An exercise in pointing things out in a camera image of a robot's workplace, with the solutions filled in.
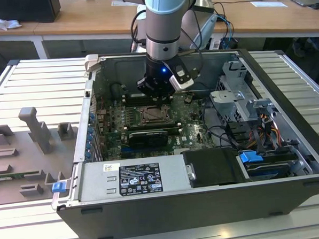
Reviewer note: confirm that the CPU socket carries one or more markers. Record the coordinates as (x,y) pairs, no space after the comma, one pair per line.
(141,122)

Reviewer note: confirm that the black graphics card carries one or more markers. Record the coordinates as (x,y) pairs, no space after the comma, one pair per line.
(148,138)

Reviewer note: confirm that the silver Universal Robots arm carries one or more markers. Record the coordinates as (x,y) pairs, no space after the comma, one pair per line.
(162,25)

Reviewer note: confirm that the grey metal drive cage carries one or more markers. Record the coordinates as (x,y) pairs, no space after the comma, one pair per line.
(228,99)

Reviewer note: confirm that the pale blue teach pendant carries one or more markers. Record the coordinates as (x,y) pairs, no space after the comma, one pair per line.
(208,28)

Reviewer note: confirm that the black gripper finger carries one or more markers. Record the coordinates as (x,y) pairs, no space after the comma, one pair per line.
(142,86)
(172,97)

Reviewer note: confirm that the white paper sheet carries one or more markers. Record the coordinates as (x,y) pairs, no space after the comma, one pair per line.
(268,4)

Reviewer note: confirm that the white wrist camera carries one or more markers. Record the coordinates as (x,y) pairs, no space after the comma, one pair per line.
(182,79)

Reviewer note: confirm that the black computer mouse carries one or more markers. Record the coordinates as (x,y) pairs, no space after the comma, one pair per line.
(316,6)

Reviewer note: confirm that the black open PC case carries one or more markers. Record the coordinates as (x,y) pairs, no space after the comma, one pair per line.
(180,217)

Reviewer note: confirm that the dark blue bag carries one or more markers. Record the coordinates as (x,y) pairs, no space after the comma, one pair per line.
(305,47)

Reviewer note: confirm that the grey case latch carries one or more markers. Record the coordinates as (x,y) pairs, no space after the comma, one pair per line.
(91,62)

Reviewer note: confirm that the grey parts rack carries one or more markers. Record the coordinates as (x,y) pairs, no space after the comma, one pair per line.
(22,158)

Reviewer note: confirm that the blue expansion slot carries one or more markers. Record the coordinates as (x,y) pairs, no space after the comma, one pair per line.
(127,152)

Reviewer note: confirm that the blue case latch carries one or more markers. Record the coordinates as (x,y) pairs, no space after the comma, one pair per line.
(58,187)

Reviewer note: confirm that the black RAM slot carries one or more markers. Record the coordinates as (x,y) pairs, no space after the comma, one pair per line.
(135,102)
(154,124)
(149,128)
(134,97)

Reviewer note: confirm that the green motherboard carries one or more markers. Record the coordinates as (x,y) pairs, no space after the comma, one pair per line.
(195,133)

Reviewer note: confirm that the grey power supply unit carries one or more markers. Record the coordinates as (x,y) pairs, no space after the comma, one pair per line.
(98,181)

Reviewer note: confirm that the green RAM stick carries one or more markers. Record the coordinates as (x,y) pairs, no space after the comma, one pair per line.
(7,176)

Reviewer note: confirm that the silver CPU plate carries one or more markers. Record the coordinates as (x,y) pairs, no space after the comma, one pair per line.
(156,114)

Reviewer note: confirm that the wooden desk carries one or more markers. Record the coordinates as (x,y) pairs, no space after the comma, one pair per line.
(90,18)

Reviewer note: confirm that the black plastic shroud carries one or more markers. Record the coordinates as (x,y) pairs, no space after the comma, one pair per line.
(215,167)

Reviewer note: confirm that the grey laptop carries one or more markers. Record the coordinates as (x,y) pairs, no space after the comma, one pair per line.
(308,0)

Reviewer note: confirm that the black round board part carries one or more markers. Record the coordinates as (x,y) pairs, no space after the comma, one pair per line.
(116,89)

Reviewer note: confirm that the crumpled white paper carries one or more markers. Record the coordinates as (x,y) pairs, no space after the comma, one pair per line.
(6,23)

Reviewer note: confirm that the black box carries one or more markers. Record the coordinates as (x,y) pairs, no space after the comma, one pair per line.
(20,10)

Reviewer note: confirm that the hard disk in blue carrier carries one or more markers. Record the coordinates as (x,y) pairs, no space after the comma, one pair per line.
(251,157)

